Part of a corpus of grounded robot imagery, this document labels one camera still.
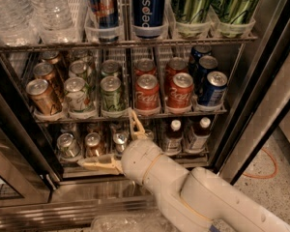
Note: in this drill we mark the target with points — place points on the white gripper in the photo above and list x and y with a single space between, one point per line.
139 159

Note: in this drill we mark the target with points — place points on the white green 7up can front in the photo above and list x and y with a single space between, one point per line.
77 94

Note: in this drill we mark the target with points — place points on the white green 7up can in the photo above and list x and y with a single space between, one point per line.
81 69
77 94
84 55

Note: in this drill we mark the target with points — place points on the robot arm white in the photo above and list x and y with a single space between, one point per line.
190 199

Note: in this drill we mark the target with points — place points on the bottom shelf silver can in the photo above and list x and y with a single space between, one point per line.
121 140

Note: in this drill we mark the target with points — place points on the bottom shelf green can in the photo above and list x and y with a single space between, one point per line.
150 134

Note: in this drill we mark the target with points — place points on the bottom shelf gold can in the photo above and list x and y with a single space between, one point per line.
94 145

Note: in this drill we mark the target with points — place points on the bottom shelf white can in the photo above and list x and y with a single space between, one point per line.
68 146

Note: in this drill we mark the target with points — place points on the red coca-cola can front left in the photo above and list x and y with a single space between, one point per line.
147 92

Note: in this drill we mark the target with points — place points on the red coca-cola can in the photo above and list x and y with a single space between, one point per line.
180 90
173 66
145 66
147 92

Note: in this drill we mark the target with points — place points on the red coca-cola can front right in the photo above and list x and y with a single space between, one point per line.
180 90

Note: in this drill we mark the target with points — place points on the red coca-cola can back left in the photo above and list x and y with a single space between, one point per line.
145 66

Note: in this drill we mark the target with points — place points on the white green 7up can middle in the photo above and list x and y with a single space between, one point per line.
81 69

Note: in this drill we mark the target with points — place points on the gold can front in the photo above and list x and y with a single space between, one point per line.
44 97

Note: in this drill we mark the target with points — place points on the white green 7up can back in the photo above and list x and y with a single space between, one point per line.
84 55

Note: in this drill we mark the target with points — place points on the red coca-cola can back right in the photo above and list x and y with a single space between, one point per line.
173 66

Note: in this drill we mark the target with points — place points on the stainless fridge cabinet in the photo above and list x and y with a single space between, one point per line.
40 189

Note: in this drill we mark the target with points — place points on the blue pepsi can front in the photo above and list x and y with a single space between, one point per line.
213 89

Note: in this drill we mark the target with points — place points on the blue pepsi can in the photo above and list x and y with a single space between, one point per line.
205 65
213 89
196 53

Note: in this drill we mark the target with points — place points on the gold can middle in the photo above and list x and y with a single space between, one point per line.
48 72

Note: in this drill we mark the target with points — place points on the gold can back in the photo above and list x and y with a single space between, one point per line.
54 58

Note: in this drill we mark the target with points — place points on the blue pepsi can middle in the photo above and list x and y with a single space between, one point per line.
205 65

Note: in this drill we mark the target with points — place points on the blue pepsi can back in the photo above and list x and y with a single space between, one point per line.
196 53

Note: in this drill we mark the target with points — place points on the red bull can top shelf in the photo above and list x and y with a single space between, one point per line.
104 18

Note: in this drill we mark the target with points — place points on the tall pepsi can top shelf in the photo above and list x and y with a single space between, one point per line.
147 17

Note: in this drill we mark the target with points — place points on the green tall can left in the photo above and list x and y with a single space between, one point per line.
190 16

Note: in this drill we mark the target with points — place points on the green tall can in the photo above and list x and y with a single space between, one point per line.
234 18
190 16

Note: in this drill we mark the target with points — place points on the fridge door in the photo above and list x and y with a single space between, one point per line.
258 93

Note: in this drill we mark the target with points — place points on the green tall can right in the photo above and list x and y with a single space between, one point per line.
234 18

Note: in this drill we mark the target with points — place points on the brown bottle left white cap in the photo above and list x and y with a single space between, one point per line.
171 144

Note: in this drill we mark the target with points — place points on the brown bottle white cap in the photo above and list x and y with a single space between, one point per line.
171 144
197 135

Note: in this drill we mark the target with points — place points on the clear plastic container bottom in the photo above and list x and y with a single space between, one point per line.
133 222

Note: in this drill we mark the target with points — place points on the brown bottle right white cap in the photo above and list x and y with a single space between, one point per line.
197 135

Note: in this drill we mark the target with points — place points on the water bottle right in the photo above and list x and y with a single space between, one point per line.
55 21

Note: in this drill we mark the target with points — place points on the water bottle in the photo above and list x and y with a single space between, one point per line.
55 21
15 27

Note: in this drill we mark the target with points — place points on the water bottle left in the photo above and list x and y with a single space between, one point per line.
15 27

